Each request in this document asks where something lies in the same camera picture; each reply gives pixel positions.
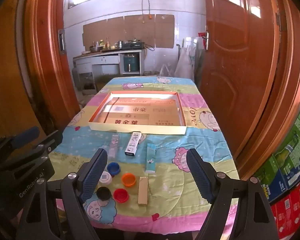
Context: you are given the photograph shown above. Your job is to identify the floral patterned lighter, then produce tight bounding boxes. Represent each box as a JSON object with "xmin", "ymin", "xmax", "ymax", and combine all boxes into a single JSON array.
[{"xmin": 108, "ymin": 134, "xmax": 119, "ymax": 159}]

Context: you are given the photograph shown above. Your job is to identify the white bottle cap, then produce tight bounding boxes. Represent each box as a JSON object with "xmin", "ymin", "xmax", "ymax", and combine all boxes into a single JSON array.
[{"xmin": 99, "ymin": 171, "xmax": 113, "ymax": 186}]

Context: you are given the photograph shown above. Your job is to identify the blue bottle cap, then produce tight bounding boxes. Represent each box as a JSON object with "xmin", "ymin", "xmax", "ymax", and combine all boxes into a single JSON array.
[{"xmin": 107, "ymin": 162, "xmax": 121, "ymax": 177}]

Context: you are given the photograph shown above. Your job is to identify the black bottle cap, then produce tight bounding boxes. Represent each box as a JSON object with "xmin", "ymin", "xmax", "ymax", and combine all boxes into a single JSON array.
[{"xmin": 96, "ymin": 186, "xmax": 111, "ymax": 201}]

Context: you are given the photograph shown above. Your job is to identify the white lighter box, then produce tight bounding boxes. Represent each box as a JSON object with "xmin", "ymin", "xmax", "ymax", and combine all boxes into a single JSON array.
[{"xmin": 125, "ymin": 132, "xmax": 142, "ymax": 156}]

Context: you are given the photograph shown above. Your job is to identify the translucent orange bottle cap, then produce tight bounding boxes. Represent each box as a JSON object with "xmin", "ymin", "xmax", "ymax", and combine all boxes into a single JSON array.
[{"xmin": 121, "ymin": 173, "xmax": 136, "ymax": 187}]

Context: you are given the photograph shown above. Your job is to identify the red bottle cap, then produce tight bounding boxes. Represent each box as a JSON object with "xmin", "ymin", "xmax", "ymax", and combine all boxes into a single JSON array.
[{"xmin": 113, "ymin": 189, "xmax": 129, "ymax": 203}]

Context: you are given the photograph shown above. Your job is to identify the teal lighter with bird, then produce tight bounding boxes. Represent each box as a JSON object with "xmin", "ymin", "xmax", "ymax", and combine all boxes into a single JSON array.
[{"xmin": 145, "ymin": 144, "xmax": 156, "ymax": 173}]

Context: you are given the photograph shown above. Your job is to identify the red beverage carton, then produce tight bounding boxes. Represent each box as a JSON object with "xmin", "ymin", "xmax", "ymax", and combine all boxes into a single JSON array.
[{"xmin": 271, "ymin": 183, "xmax": 300, "ymax": 239}]

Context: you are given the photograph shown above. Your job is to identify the green beverage carton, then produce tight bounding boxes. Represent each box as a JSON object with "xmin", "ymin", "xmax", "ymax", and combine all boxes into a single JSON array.
[{"xmin": 253, "ymin": 112, "xmax": 300, "ymax": 202}]

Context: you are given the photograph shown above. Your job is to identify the shallow cardboard tray box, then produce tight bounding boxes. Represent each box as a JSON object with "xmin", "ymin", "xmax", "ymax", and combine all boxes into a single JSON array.
[{"xmin": 88, "ymin": 90, "xmax": 187, "ymax": 135}]

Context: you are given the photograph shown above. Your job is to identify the colourful cartoon tablecloth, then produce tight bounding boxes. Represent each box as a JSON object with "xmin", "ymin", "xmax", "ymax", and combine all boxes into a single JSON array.
[{"xmin": 50, "ymin": 77, "xmax": 238, "ymax": 235}]

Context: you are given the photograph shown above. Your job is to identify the kitchen counter cabinet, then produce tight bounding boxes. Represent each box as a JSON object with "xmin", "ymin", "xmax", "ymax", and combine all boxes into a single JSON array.
[{"xmin": 72, "ymin": 49, "xmax": 146, "ymax": 91}]

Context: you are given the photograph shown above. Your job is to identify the black gas stove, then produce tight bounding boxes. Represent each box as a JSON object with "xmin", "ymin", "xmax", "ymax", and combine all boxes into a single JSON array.
[{"xmin": 122, "ymin": 39, "xmax": 145, "ymax": 50}]

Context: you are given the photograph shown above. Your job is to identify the wooden door right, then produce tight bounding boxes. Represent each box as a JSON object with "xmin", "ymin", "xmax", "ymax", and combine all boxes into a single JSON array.
[{"xmin": 199, "ymin": 0, "xmax": 282, "ymax": 156}]

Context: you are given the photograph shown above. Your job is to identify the white sack bag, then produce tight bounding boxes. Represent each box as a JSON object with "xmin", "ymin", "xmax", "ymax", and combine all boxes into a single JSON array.
[{"xmin": 174, "ymin": 47, "xmax": 194, "ymax": 81}]

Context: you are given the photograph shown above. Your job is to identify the wooden door frame left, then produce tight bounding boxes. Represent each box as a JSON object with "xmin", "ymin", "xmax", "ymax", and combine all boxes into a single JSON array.
[{"xmin": 18, "ymin": 0, "xmax": 80, "ymax": 134}]

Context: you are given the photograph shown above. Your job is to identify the cardboard wall sheets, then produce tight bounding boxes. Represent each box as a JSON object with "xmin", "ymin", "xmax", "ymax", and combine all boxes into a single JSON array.
[{"xmin": 82, "ymin": 14, "xmax": 175, "ymax": 50}]

